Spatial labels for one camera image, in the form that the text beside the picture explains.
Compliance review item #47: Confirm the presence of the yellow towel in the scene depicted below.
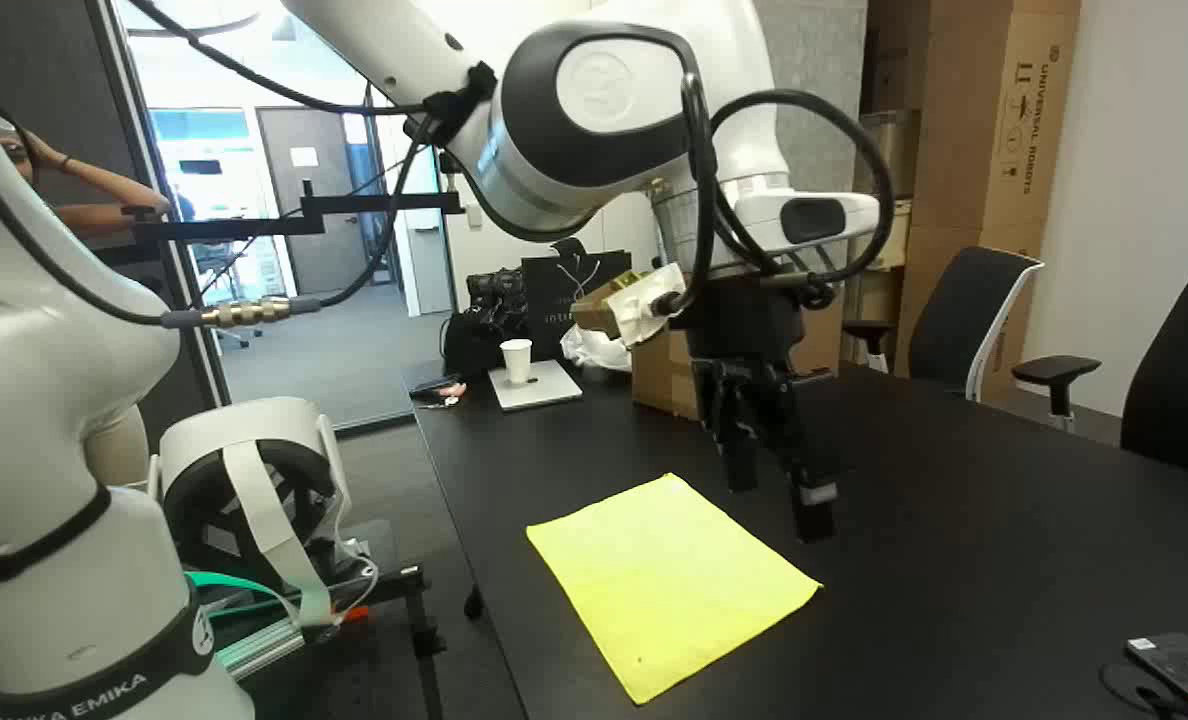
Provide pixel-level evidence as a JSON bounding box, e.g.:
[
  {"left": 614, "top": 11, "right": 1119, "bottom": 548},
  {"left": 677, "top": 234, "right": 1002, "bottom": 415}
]
[{"left": 523, "top": 470, "right": 826, "bottom": 708}]

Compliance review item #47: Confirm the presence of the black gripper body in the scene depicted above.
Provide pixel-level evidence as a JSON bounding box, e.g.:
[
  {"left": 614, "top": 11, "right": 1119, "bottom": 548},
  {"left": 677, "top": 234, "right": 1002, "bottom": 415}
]
[{"left": 688, "top": 272, "right": 812, "bottom": 396}]

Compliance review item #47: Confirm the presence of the white black headset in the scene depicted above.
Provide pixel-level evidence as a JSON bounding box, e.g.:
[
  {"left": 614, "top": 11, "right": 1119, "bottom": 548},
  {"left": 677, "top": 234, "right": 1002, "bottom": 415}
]
[{"left": 152, "top": 391, "right": 357, "bottom": 634}]

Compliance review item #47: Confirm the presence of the person forearm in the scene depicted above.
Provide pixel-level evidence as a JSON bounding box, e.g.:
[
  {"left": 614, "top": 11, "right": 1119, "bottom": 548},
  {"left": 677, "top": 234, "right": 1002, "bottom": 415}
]
[{"left": 8, "top": 124, "right": 172, "bottom": 242}]

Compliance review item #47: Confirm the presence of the black horizontal mount bar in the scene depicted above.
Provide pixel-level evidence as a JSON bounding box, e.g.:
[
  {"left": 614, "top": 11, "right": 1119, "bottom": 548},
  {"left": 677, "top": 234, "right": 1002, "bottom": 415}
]
[{"left": 135, "top": 178, "right": 465, "bottom": 253}]

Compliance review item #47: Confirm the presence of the white stacked box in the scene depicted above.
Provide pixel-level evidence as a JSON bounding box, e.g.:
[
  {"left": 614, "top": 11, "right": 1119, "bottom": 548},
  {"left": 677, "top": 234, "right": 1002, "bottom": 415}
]
[{"left": 879, "top": 195, "right": 917, "bottom": 272}]

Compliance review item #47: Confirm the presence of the green cable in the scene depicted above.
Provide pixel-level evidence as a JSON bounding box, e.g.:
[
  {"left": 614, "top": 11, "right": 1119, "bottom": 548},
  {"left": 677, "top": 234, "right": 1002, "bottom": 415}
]
[{"left": 183, "top": 563, "right": 386, "bottom": 671}]

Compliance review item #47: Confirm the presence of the black chair white frame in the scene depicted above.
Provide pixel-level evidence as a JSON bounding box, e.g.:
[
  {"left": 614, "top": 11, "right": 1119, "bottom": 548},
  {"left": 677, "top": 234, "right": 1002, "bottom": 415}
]
[{"left": 839, "top": 246, "right": 1049, "bottom": 410}]

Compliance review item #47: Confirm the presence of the white square tray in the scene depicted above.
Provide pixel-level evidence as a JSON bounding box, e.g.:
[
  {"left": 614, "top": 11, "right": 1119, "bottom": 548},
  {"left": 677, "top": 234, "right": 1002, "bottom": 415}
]
[{"left": 483, "top": 357, "right": 589, "bottom": 415}]

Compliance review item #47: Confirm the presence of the black office chair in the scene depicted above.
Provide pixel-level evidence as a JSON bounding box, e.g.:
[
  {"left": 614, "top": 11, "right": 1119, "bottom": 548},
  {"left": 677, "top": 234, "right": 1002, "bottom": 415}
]
[{"left": 1014, "top": 236, "right": 1188, "bottom": 490}]

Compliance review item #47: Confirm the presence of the black equipment bag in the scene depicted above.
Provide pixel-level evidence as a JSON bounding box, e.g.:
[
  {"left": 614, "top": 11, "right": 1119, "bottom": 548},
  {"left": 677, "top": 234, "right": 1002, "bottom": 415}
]
[{"left": 439, "top": 247, "right": 637, "bottom": 385}]

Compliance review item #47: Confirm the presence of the white crumpled paper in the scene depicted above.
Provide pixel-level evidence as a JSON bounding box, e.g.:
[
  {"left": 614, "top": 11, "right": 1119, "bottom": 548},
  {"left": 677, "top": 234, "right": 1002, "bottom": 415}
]
[{"left": 558, "top": 324, "right": 637, "bottom": 376}]

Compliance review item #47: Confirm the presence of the white paper cup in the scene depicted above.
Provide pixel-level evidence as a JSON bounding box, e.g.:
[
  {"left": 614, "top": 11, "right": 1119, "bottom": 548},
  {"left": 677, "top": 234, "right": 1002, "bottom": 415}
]
[{"left": 496, "top": 338, "right": 540, "bottom": 391}]

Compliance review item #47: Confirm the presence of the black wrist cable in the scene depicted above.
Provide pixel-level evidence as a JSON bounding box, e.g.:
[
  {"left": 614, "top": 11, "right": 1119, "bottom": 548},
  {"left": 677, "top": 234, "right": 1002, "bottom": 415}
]
[{"left": 677, "top": 84, "right": 902, "bottom": 293}]

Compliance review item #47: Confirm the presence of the black metal stand frame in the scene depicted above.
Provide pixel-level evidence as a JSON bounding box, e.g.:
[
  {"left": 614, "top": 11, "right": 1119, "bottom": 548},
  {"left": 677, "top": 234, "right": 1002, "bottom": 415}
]
[{"left": 237, "top": 556, "right": 453, "bottom": 720}]

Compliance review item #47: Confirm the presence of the small brown stacked box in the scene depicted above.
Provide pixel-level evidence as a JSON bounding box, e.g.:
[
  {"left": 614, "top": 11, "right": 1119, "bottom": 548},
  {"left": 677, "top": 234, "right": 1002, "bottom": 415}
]
[{"left": 866, "top": 108, "right": 922, "bottom": 202}]

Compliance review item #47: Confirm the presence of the black remote control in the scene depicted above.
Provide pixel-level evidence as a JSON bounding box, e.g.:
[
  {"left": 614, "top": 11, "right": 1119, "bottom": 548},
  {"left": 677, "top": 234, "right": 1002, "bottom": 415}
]
[{"left": 1125, "top": 628, "right": 1188, "bottom": 712}]

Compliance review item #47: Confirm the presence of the tall brown cardboard box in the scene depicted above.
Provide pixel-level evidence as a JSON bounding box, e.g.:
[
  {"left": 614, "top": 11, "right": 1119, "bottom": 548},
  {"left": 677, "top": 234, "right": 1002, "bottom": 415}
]
[{"left": 870, "top": 0, "right": 1083, "bottom": 381}]

